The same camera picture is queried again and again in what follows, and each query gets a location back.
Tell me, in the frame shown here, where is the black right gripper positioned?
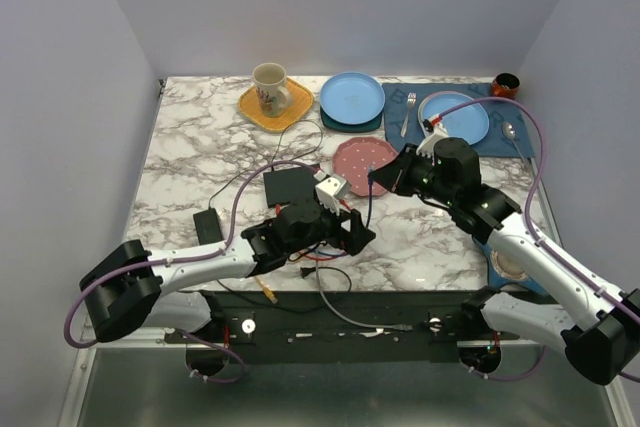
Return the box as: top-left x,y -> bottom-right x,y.
368,142 -> 457,207

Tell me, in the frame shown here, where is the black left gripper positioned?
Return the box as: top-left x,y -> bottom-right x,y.
285,196 -> 375,256

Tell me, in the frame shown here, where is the blue ethernet cable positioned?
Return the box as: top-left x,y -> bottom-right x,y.
314,164 -> 377,259

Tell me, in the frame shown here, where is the red ethernet cable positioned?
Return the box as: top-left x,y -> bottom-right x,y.
274,199 -> 351,262

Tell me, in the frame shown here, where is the dark grey network switch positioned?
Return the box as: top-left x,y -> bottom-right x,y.
263,167 -> 317,208

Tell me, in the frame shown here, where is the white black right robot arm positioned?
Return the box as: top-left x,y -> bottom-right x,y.
369,138 -> 639,385

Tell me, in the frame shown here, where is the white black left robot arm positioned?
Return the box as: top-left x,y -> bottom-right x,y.
79,199 -> 376,343

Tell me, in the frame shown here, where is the pink dotted plate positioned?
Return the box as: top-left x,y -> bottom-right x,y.
332,136 -> 397,197

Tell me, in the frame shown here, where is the silver fork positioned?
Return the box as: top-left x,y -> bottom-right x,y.
400,92 -> 417,138

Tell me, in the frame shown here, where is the dark teal coaster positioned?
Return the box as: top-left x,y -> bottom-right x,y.
320,108 -> 383,134

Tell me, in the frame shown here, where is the light blue plate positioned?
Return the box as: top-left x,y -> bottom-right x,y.
319,72 -> 385,125

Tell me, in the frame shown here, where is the blue plate on placemat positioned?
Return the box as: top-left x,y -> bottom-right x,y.
418,91 -> 489,145

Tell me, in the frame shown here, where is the black power adapter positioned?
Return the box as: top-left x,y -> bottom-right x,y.
193,208 -> 225,245

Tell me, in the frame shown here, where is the yellow woven coaster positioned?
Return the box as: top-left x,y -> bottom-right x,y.
237,77 -> 314,133

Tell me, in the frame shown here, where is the blue cloth placemat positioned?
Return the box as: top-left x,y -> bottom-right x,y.
382,83 -> 535,158

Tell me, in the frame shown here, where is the silver spoon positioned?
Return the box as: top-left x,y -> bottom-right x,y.
502,122 -> 528,163

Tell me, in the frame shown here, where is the beige floral mug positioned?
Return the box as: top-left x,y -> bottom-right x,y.
252,63 -> 293,118

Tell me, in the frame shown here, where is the blue star-shaped dish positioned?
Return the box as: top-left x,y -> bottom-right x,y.
473,240 -> 548,296

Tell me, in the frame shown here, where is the small red-brown bowl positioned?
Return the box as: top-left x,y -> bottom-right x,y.
490,72 -> 520,100

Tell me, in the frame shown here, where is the black power cord with plug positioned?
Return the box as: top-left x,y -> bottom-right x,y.
207,119 -> 353,295

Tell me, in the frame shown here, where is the yellow ethernet cable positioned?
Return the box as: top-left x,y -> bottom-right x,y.
253,275 -> 278,305

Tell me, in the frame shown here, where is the aluminium rail frame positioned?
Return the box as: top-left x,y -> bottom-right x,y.
79,289 -> 613,349

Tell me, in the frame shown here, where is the grey ethernet cable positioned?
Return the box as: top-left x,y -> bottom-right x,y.
315,266 -> 414,334

